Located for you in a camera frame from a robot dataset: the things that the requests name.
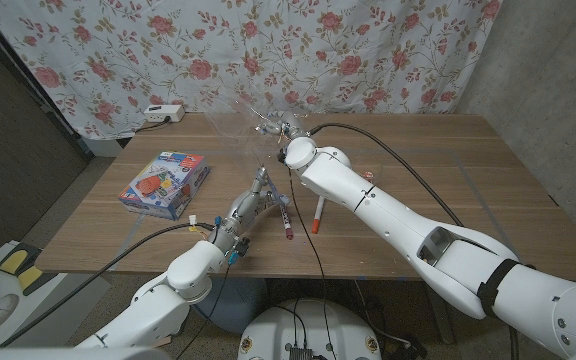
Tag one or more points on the white power strip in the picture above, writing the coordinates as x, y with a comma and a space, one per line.
163, 114

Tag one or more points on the clear plastic bag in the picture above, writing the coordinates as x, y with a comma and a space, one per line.
233, 130

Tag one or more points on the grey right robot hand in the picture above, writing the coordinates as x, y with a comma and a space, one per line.
288, 125

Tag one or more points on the white marker dark red cap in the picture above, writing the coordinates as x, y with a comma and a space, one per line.
287, 225

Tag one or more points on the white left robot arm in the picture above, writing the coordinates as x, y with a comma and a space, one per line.
193, 270

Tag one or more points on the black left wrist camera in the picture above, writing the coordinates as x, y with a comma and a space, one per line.
242, 246

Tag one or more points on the floral print curtain backdrop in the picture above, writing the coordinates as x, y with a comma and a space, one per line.
268, 50

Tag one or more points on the grey table leg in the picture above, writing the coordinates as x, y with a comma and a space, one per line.
438, 320

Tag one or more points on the yellow and black floor object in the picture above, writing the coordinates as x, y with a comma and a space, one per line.
15, 260

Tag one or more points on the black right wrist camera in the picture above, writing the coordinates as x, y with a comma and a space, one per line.
282, 156

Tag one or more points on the clear tape strip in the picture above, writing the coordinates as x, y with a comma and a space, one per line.
116, 264

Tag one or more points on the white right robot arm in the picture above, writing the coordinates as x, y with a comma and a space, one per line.
368, 200

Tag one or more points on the light wooden strip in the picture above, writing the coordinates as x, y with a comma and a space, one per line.
164, 342

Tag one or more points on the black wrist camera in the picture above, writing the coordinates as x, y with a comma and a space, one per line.
242, 246
282, 156

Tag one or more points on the black plug on floor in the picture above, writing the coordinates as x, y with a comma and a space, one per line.
410, 350

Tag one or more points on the dark perforated wall panel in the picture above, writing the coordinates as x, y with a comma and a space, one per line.
8, 150

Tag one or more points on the colourful printed package box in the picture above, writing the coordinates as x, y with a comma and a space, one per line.
160, 182

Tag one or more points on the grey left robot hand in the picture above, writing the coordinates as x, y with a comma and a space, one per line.
245, 210

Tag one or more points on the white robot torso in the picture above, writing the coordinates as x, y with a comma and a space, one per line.
313, 325

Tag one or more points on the white marker orange cap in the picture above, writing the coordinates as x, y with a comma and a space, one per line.
316, 222

